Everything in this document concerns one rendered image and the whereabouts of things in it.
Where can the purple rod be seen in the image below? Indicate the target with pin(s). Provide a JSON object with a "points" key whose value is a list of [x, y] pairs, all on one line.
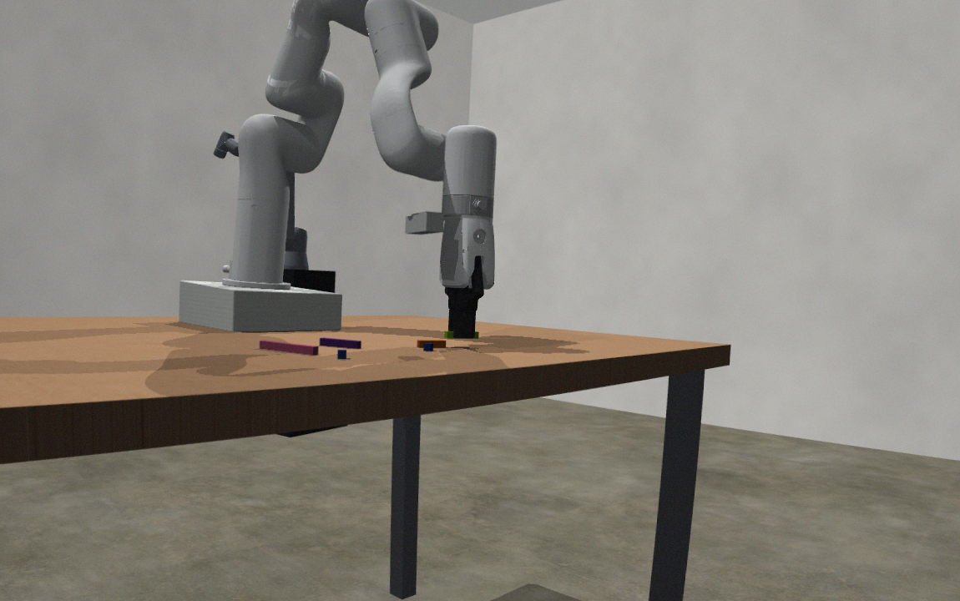
{"points": [[340, 343]]}

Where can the pink rod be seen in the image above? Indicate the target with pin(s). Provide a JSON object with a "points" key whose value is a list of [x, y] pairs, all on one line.
{"points": [[289, 347]]}

